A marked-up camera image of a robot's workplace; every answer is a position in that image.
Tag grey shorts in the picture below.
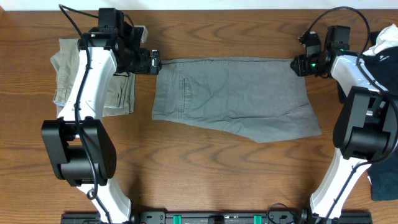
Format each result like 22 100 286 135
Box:
152 57 322 143

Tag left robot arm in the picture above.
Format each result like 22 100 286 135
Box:
41 8 162 223

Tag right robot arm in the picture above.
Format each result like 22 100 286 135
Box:
290 26 397 223

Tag black t-shirt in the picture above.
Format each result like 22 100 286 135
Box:
364 47 397 201

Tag folded khaki shorts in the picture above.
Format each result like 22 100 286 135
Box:
50 39 135 117

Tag white garment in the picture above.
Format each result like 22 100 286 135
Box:
363 24 397 56

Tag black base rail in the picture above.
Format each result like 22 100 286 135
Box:
60 210 373 224

